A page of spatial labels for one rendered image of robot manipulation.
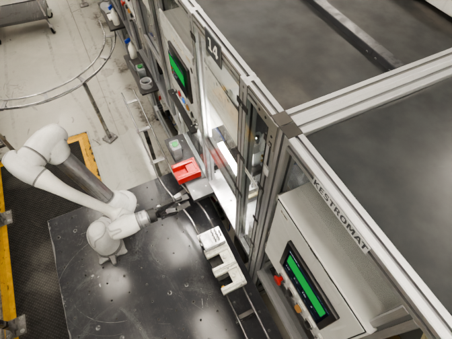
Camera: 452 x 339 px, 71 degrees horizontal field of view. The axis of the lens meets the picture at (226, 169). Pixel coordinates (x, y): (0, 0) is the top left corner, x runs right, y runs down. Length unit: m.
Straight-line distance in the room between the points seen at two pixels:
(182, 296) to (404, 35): 1.68
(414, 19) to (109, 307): 2.01
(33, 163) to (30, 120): 2.51
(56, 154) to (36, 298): 1.57
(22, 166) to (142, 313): 1.02
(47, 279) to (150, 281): 1.22
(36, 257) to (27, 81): 2.40
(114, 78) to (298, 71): 3.51
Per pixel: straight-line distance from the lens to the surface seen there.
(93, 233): 2.00
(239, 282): 1.83
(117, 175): 3.35
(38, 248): 3.25
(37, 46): 5.34
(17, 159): 1.77
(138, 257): 2.16
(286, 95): 0.96
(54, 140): 1.79
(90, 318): 2.15
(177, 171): 2.11
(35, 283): 3.14
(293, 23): 1.25
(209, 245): 1.85
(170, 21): 1.64
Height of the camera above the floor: 2.65
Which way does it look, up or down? 56 degrees down
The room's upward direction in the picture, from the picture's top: 1 degrees counter-clockwise
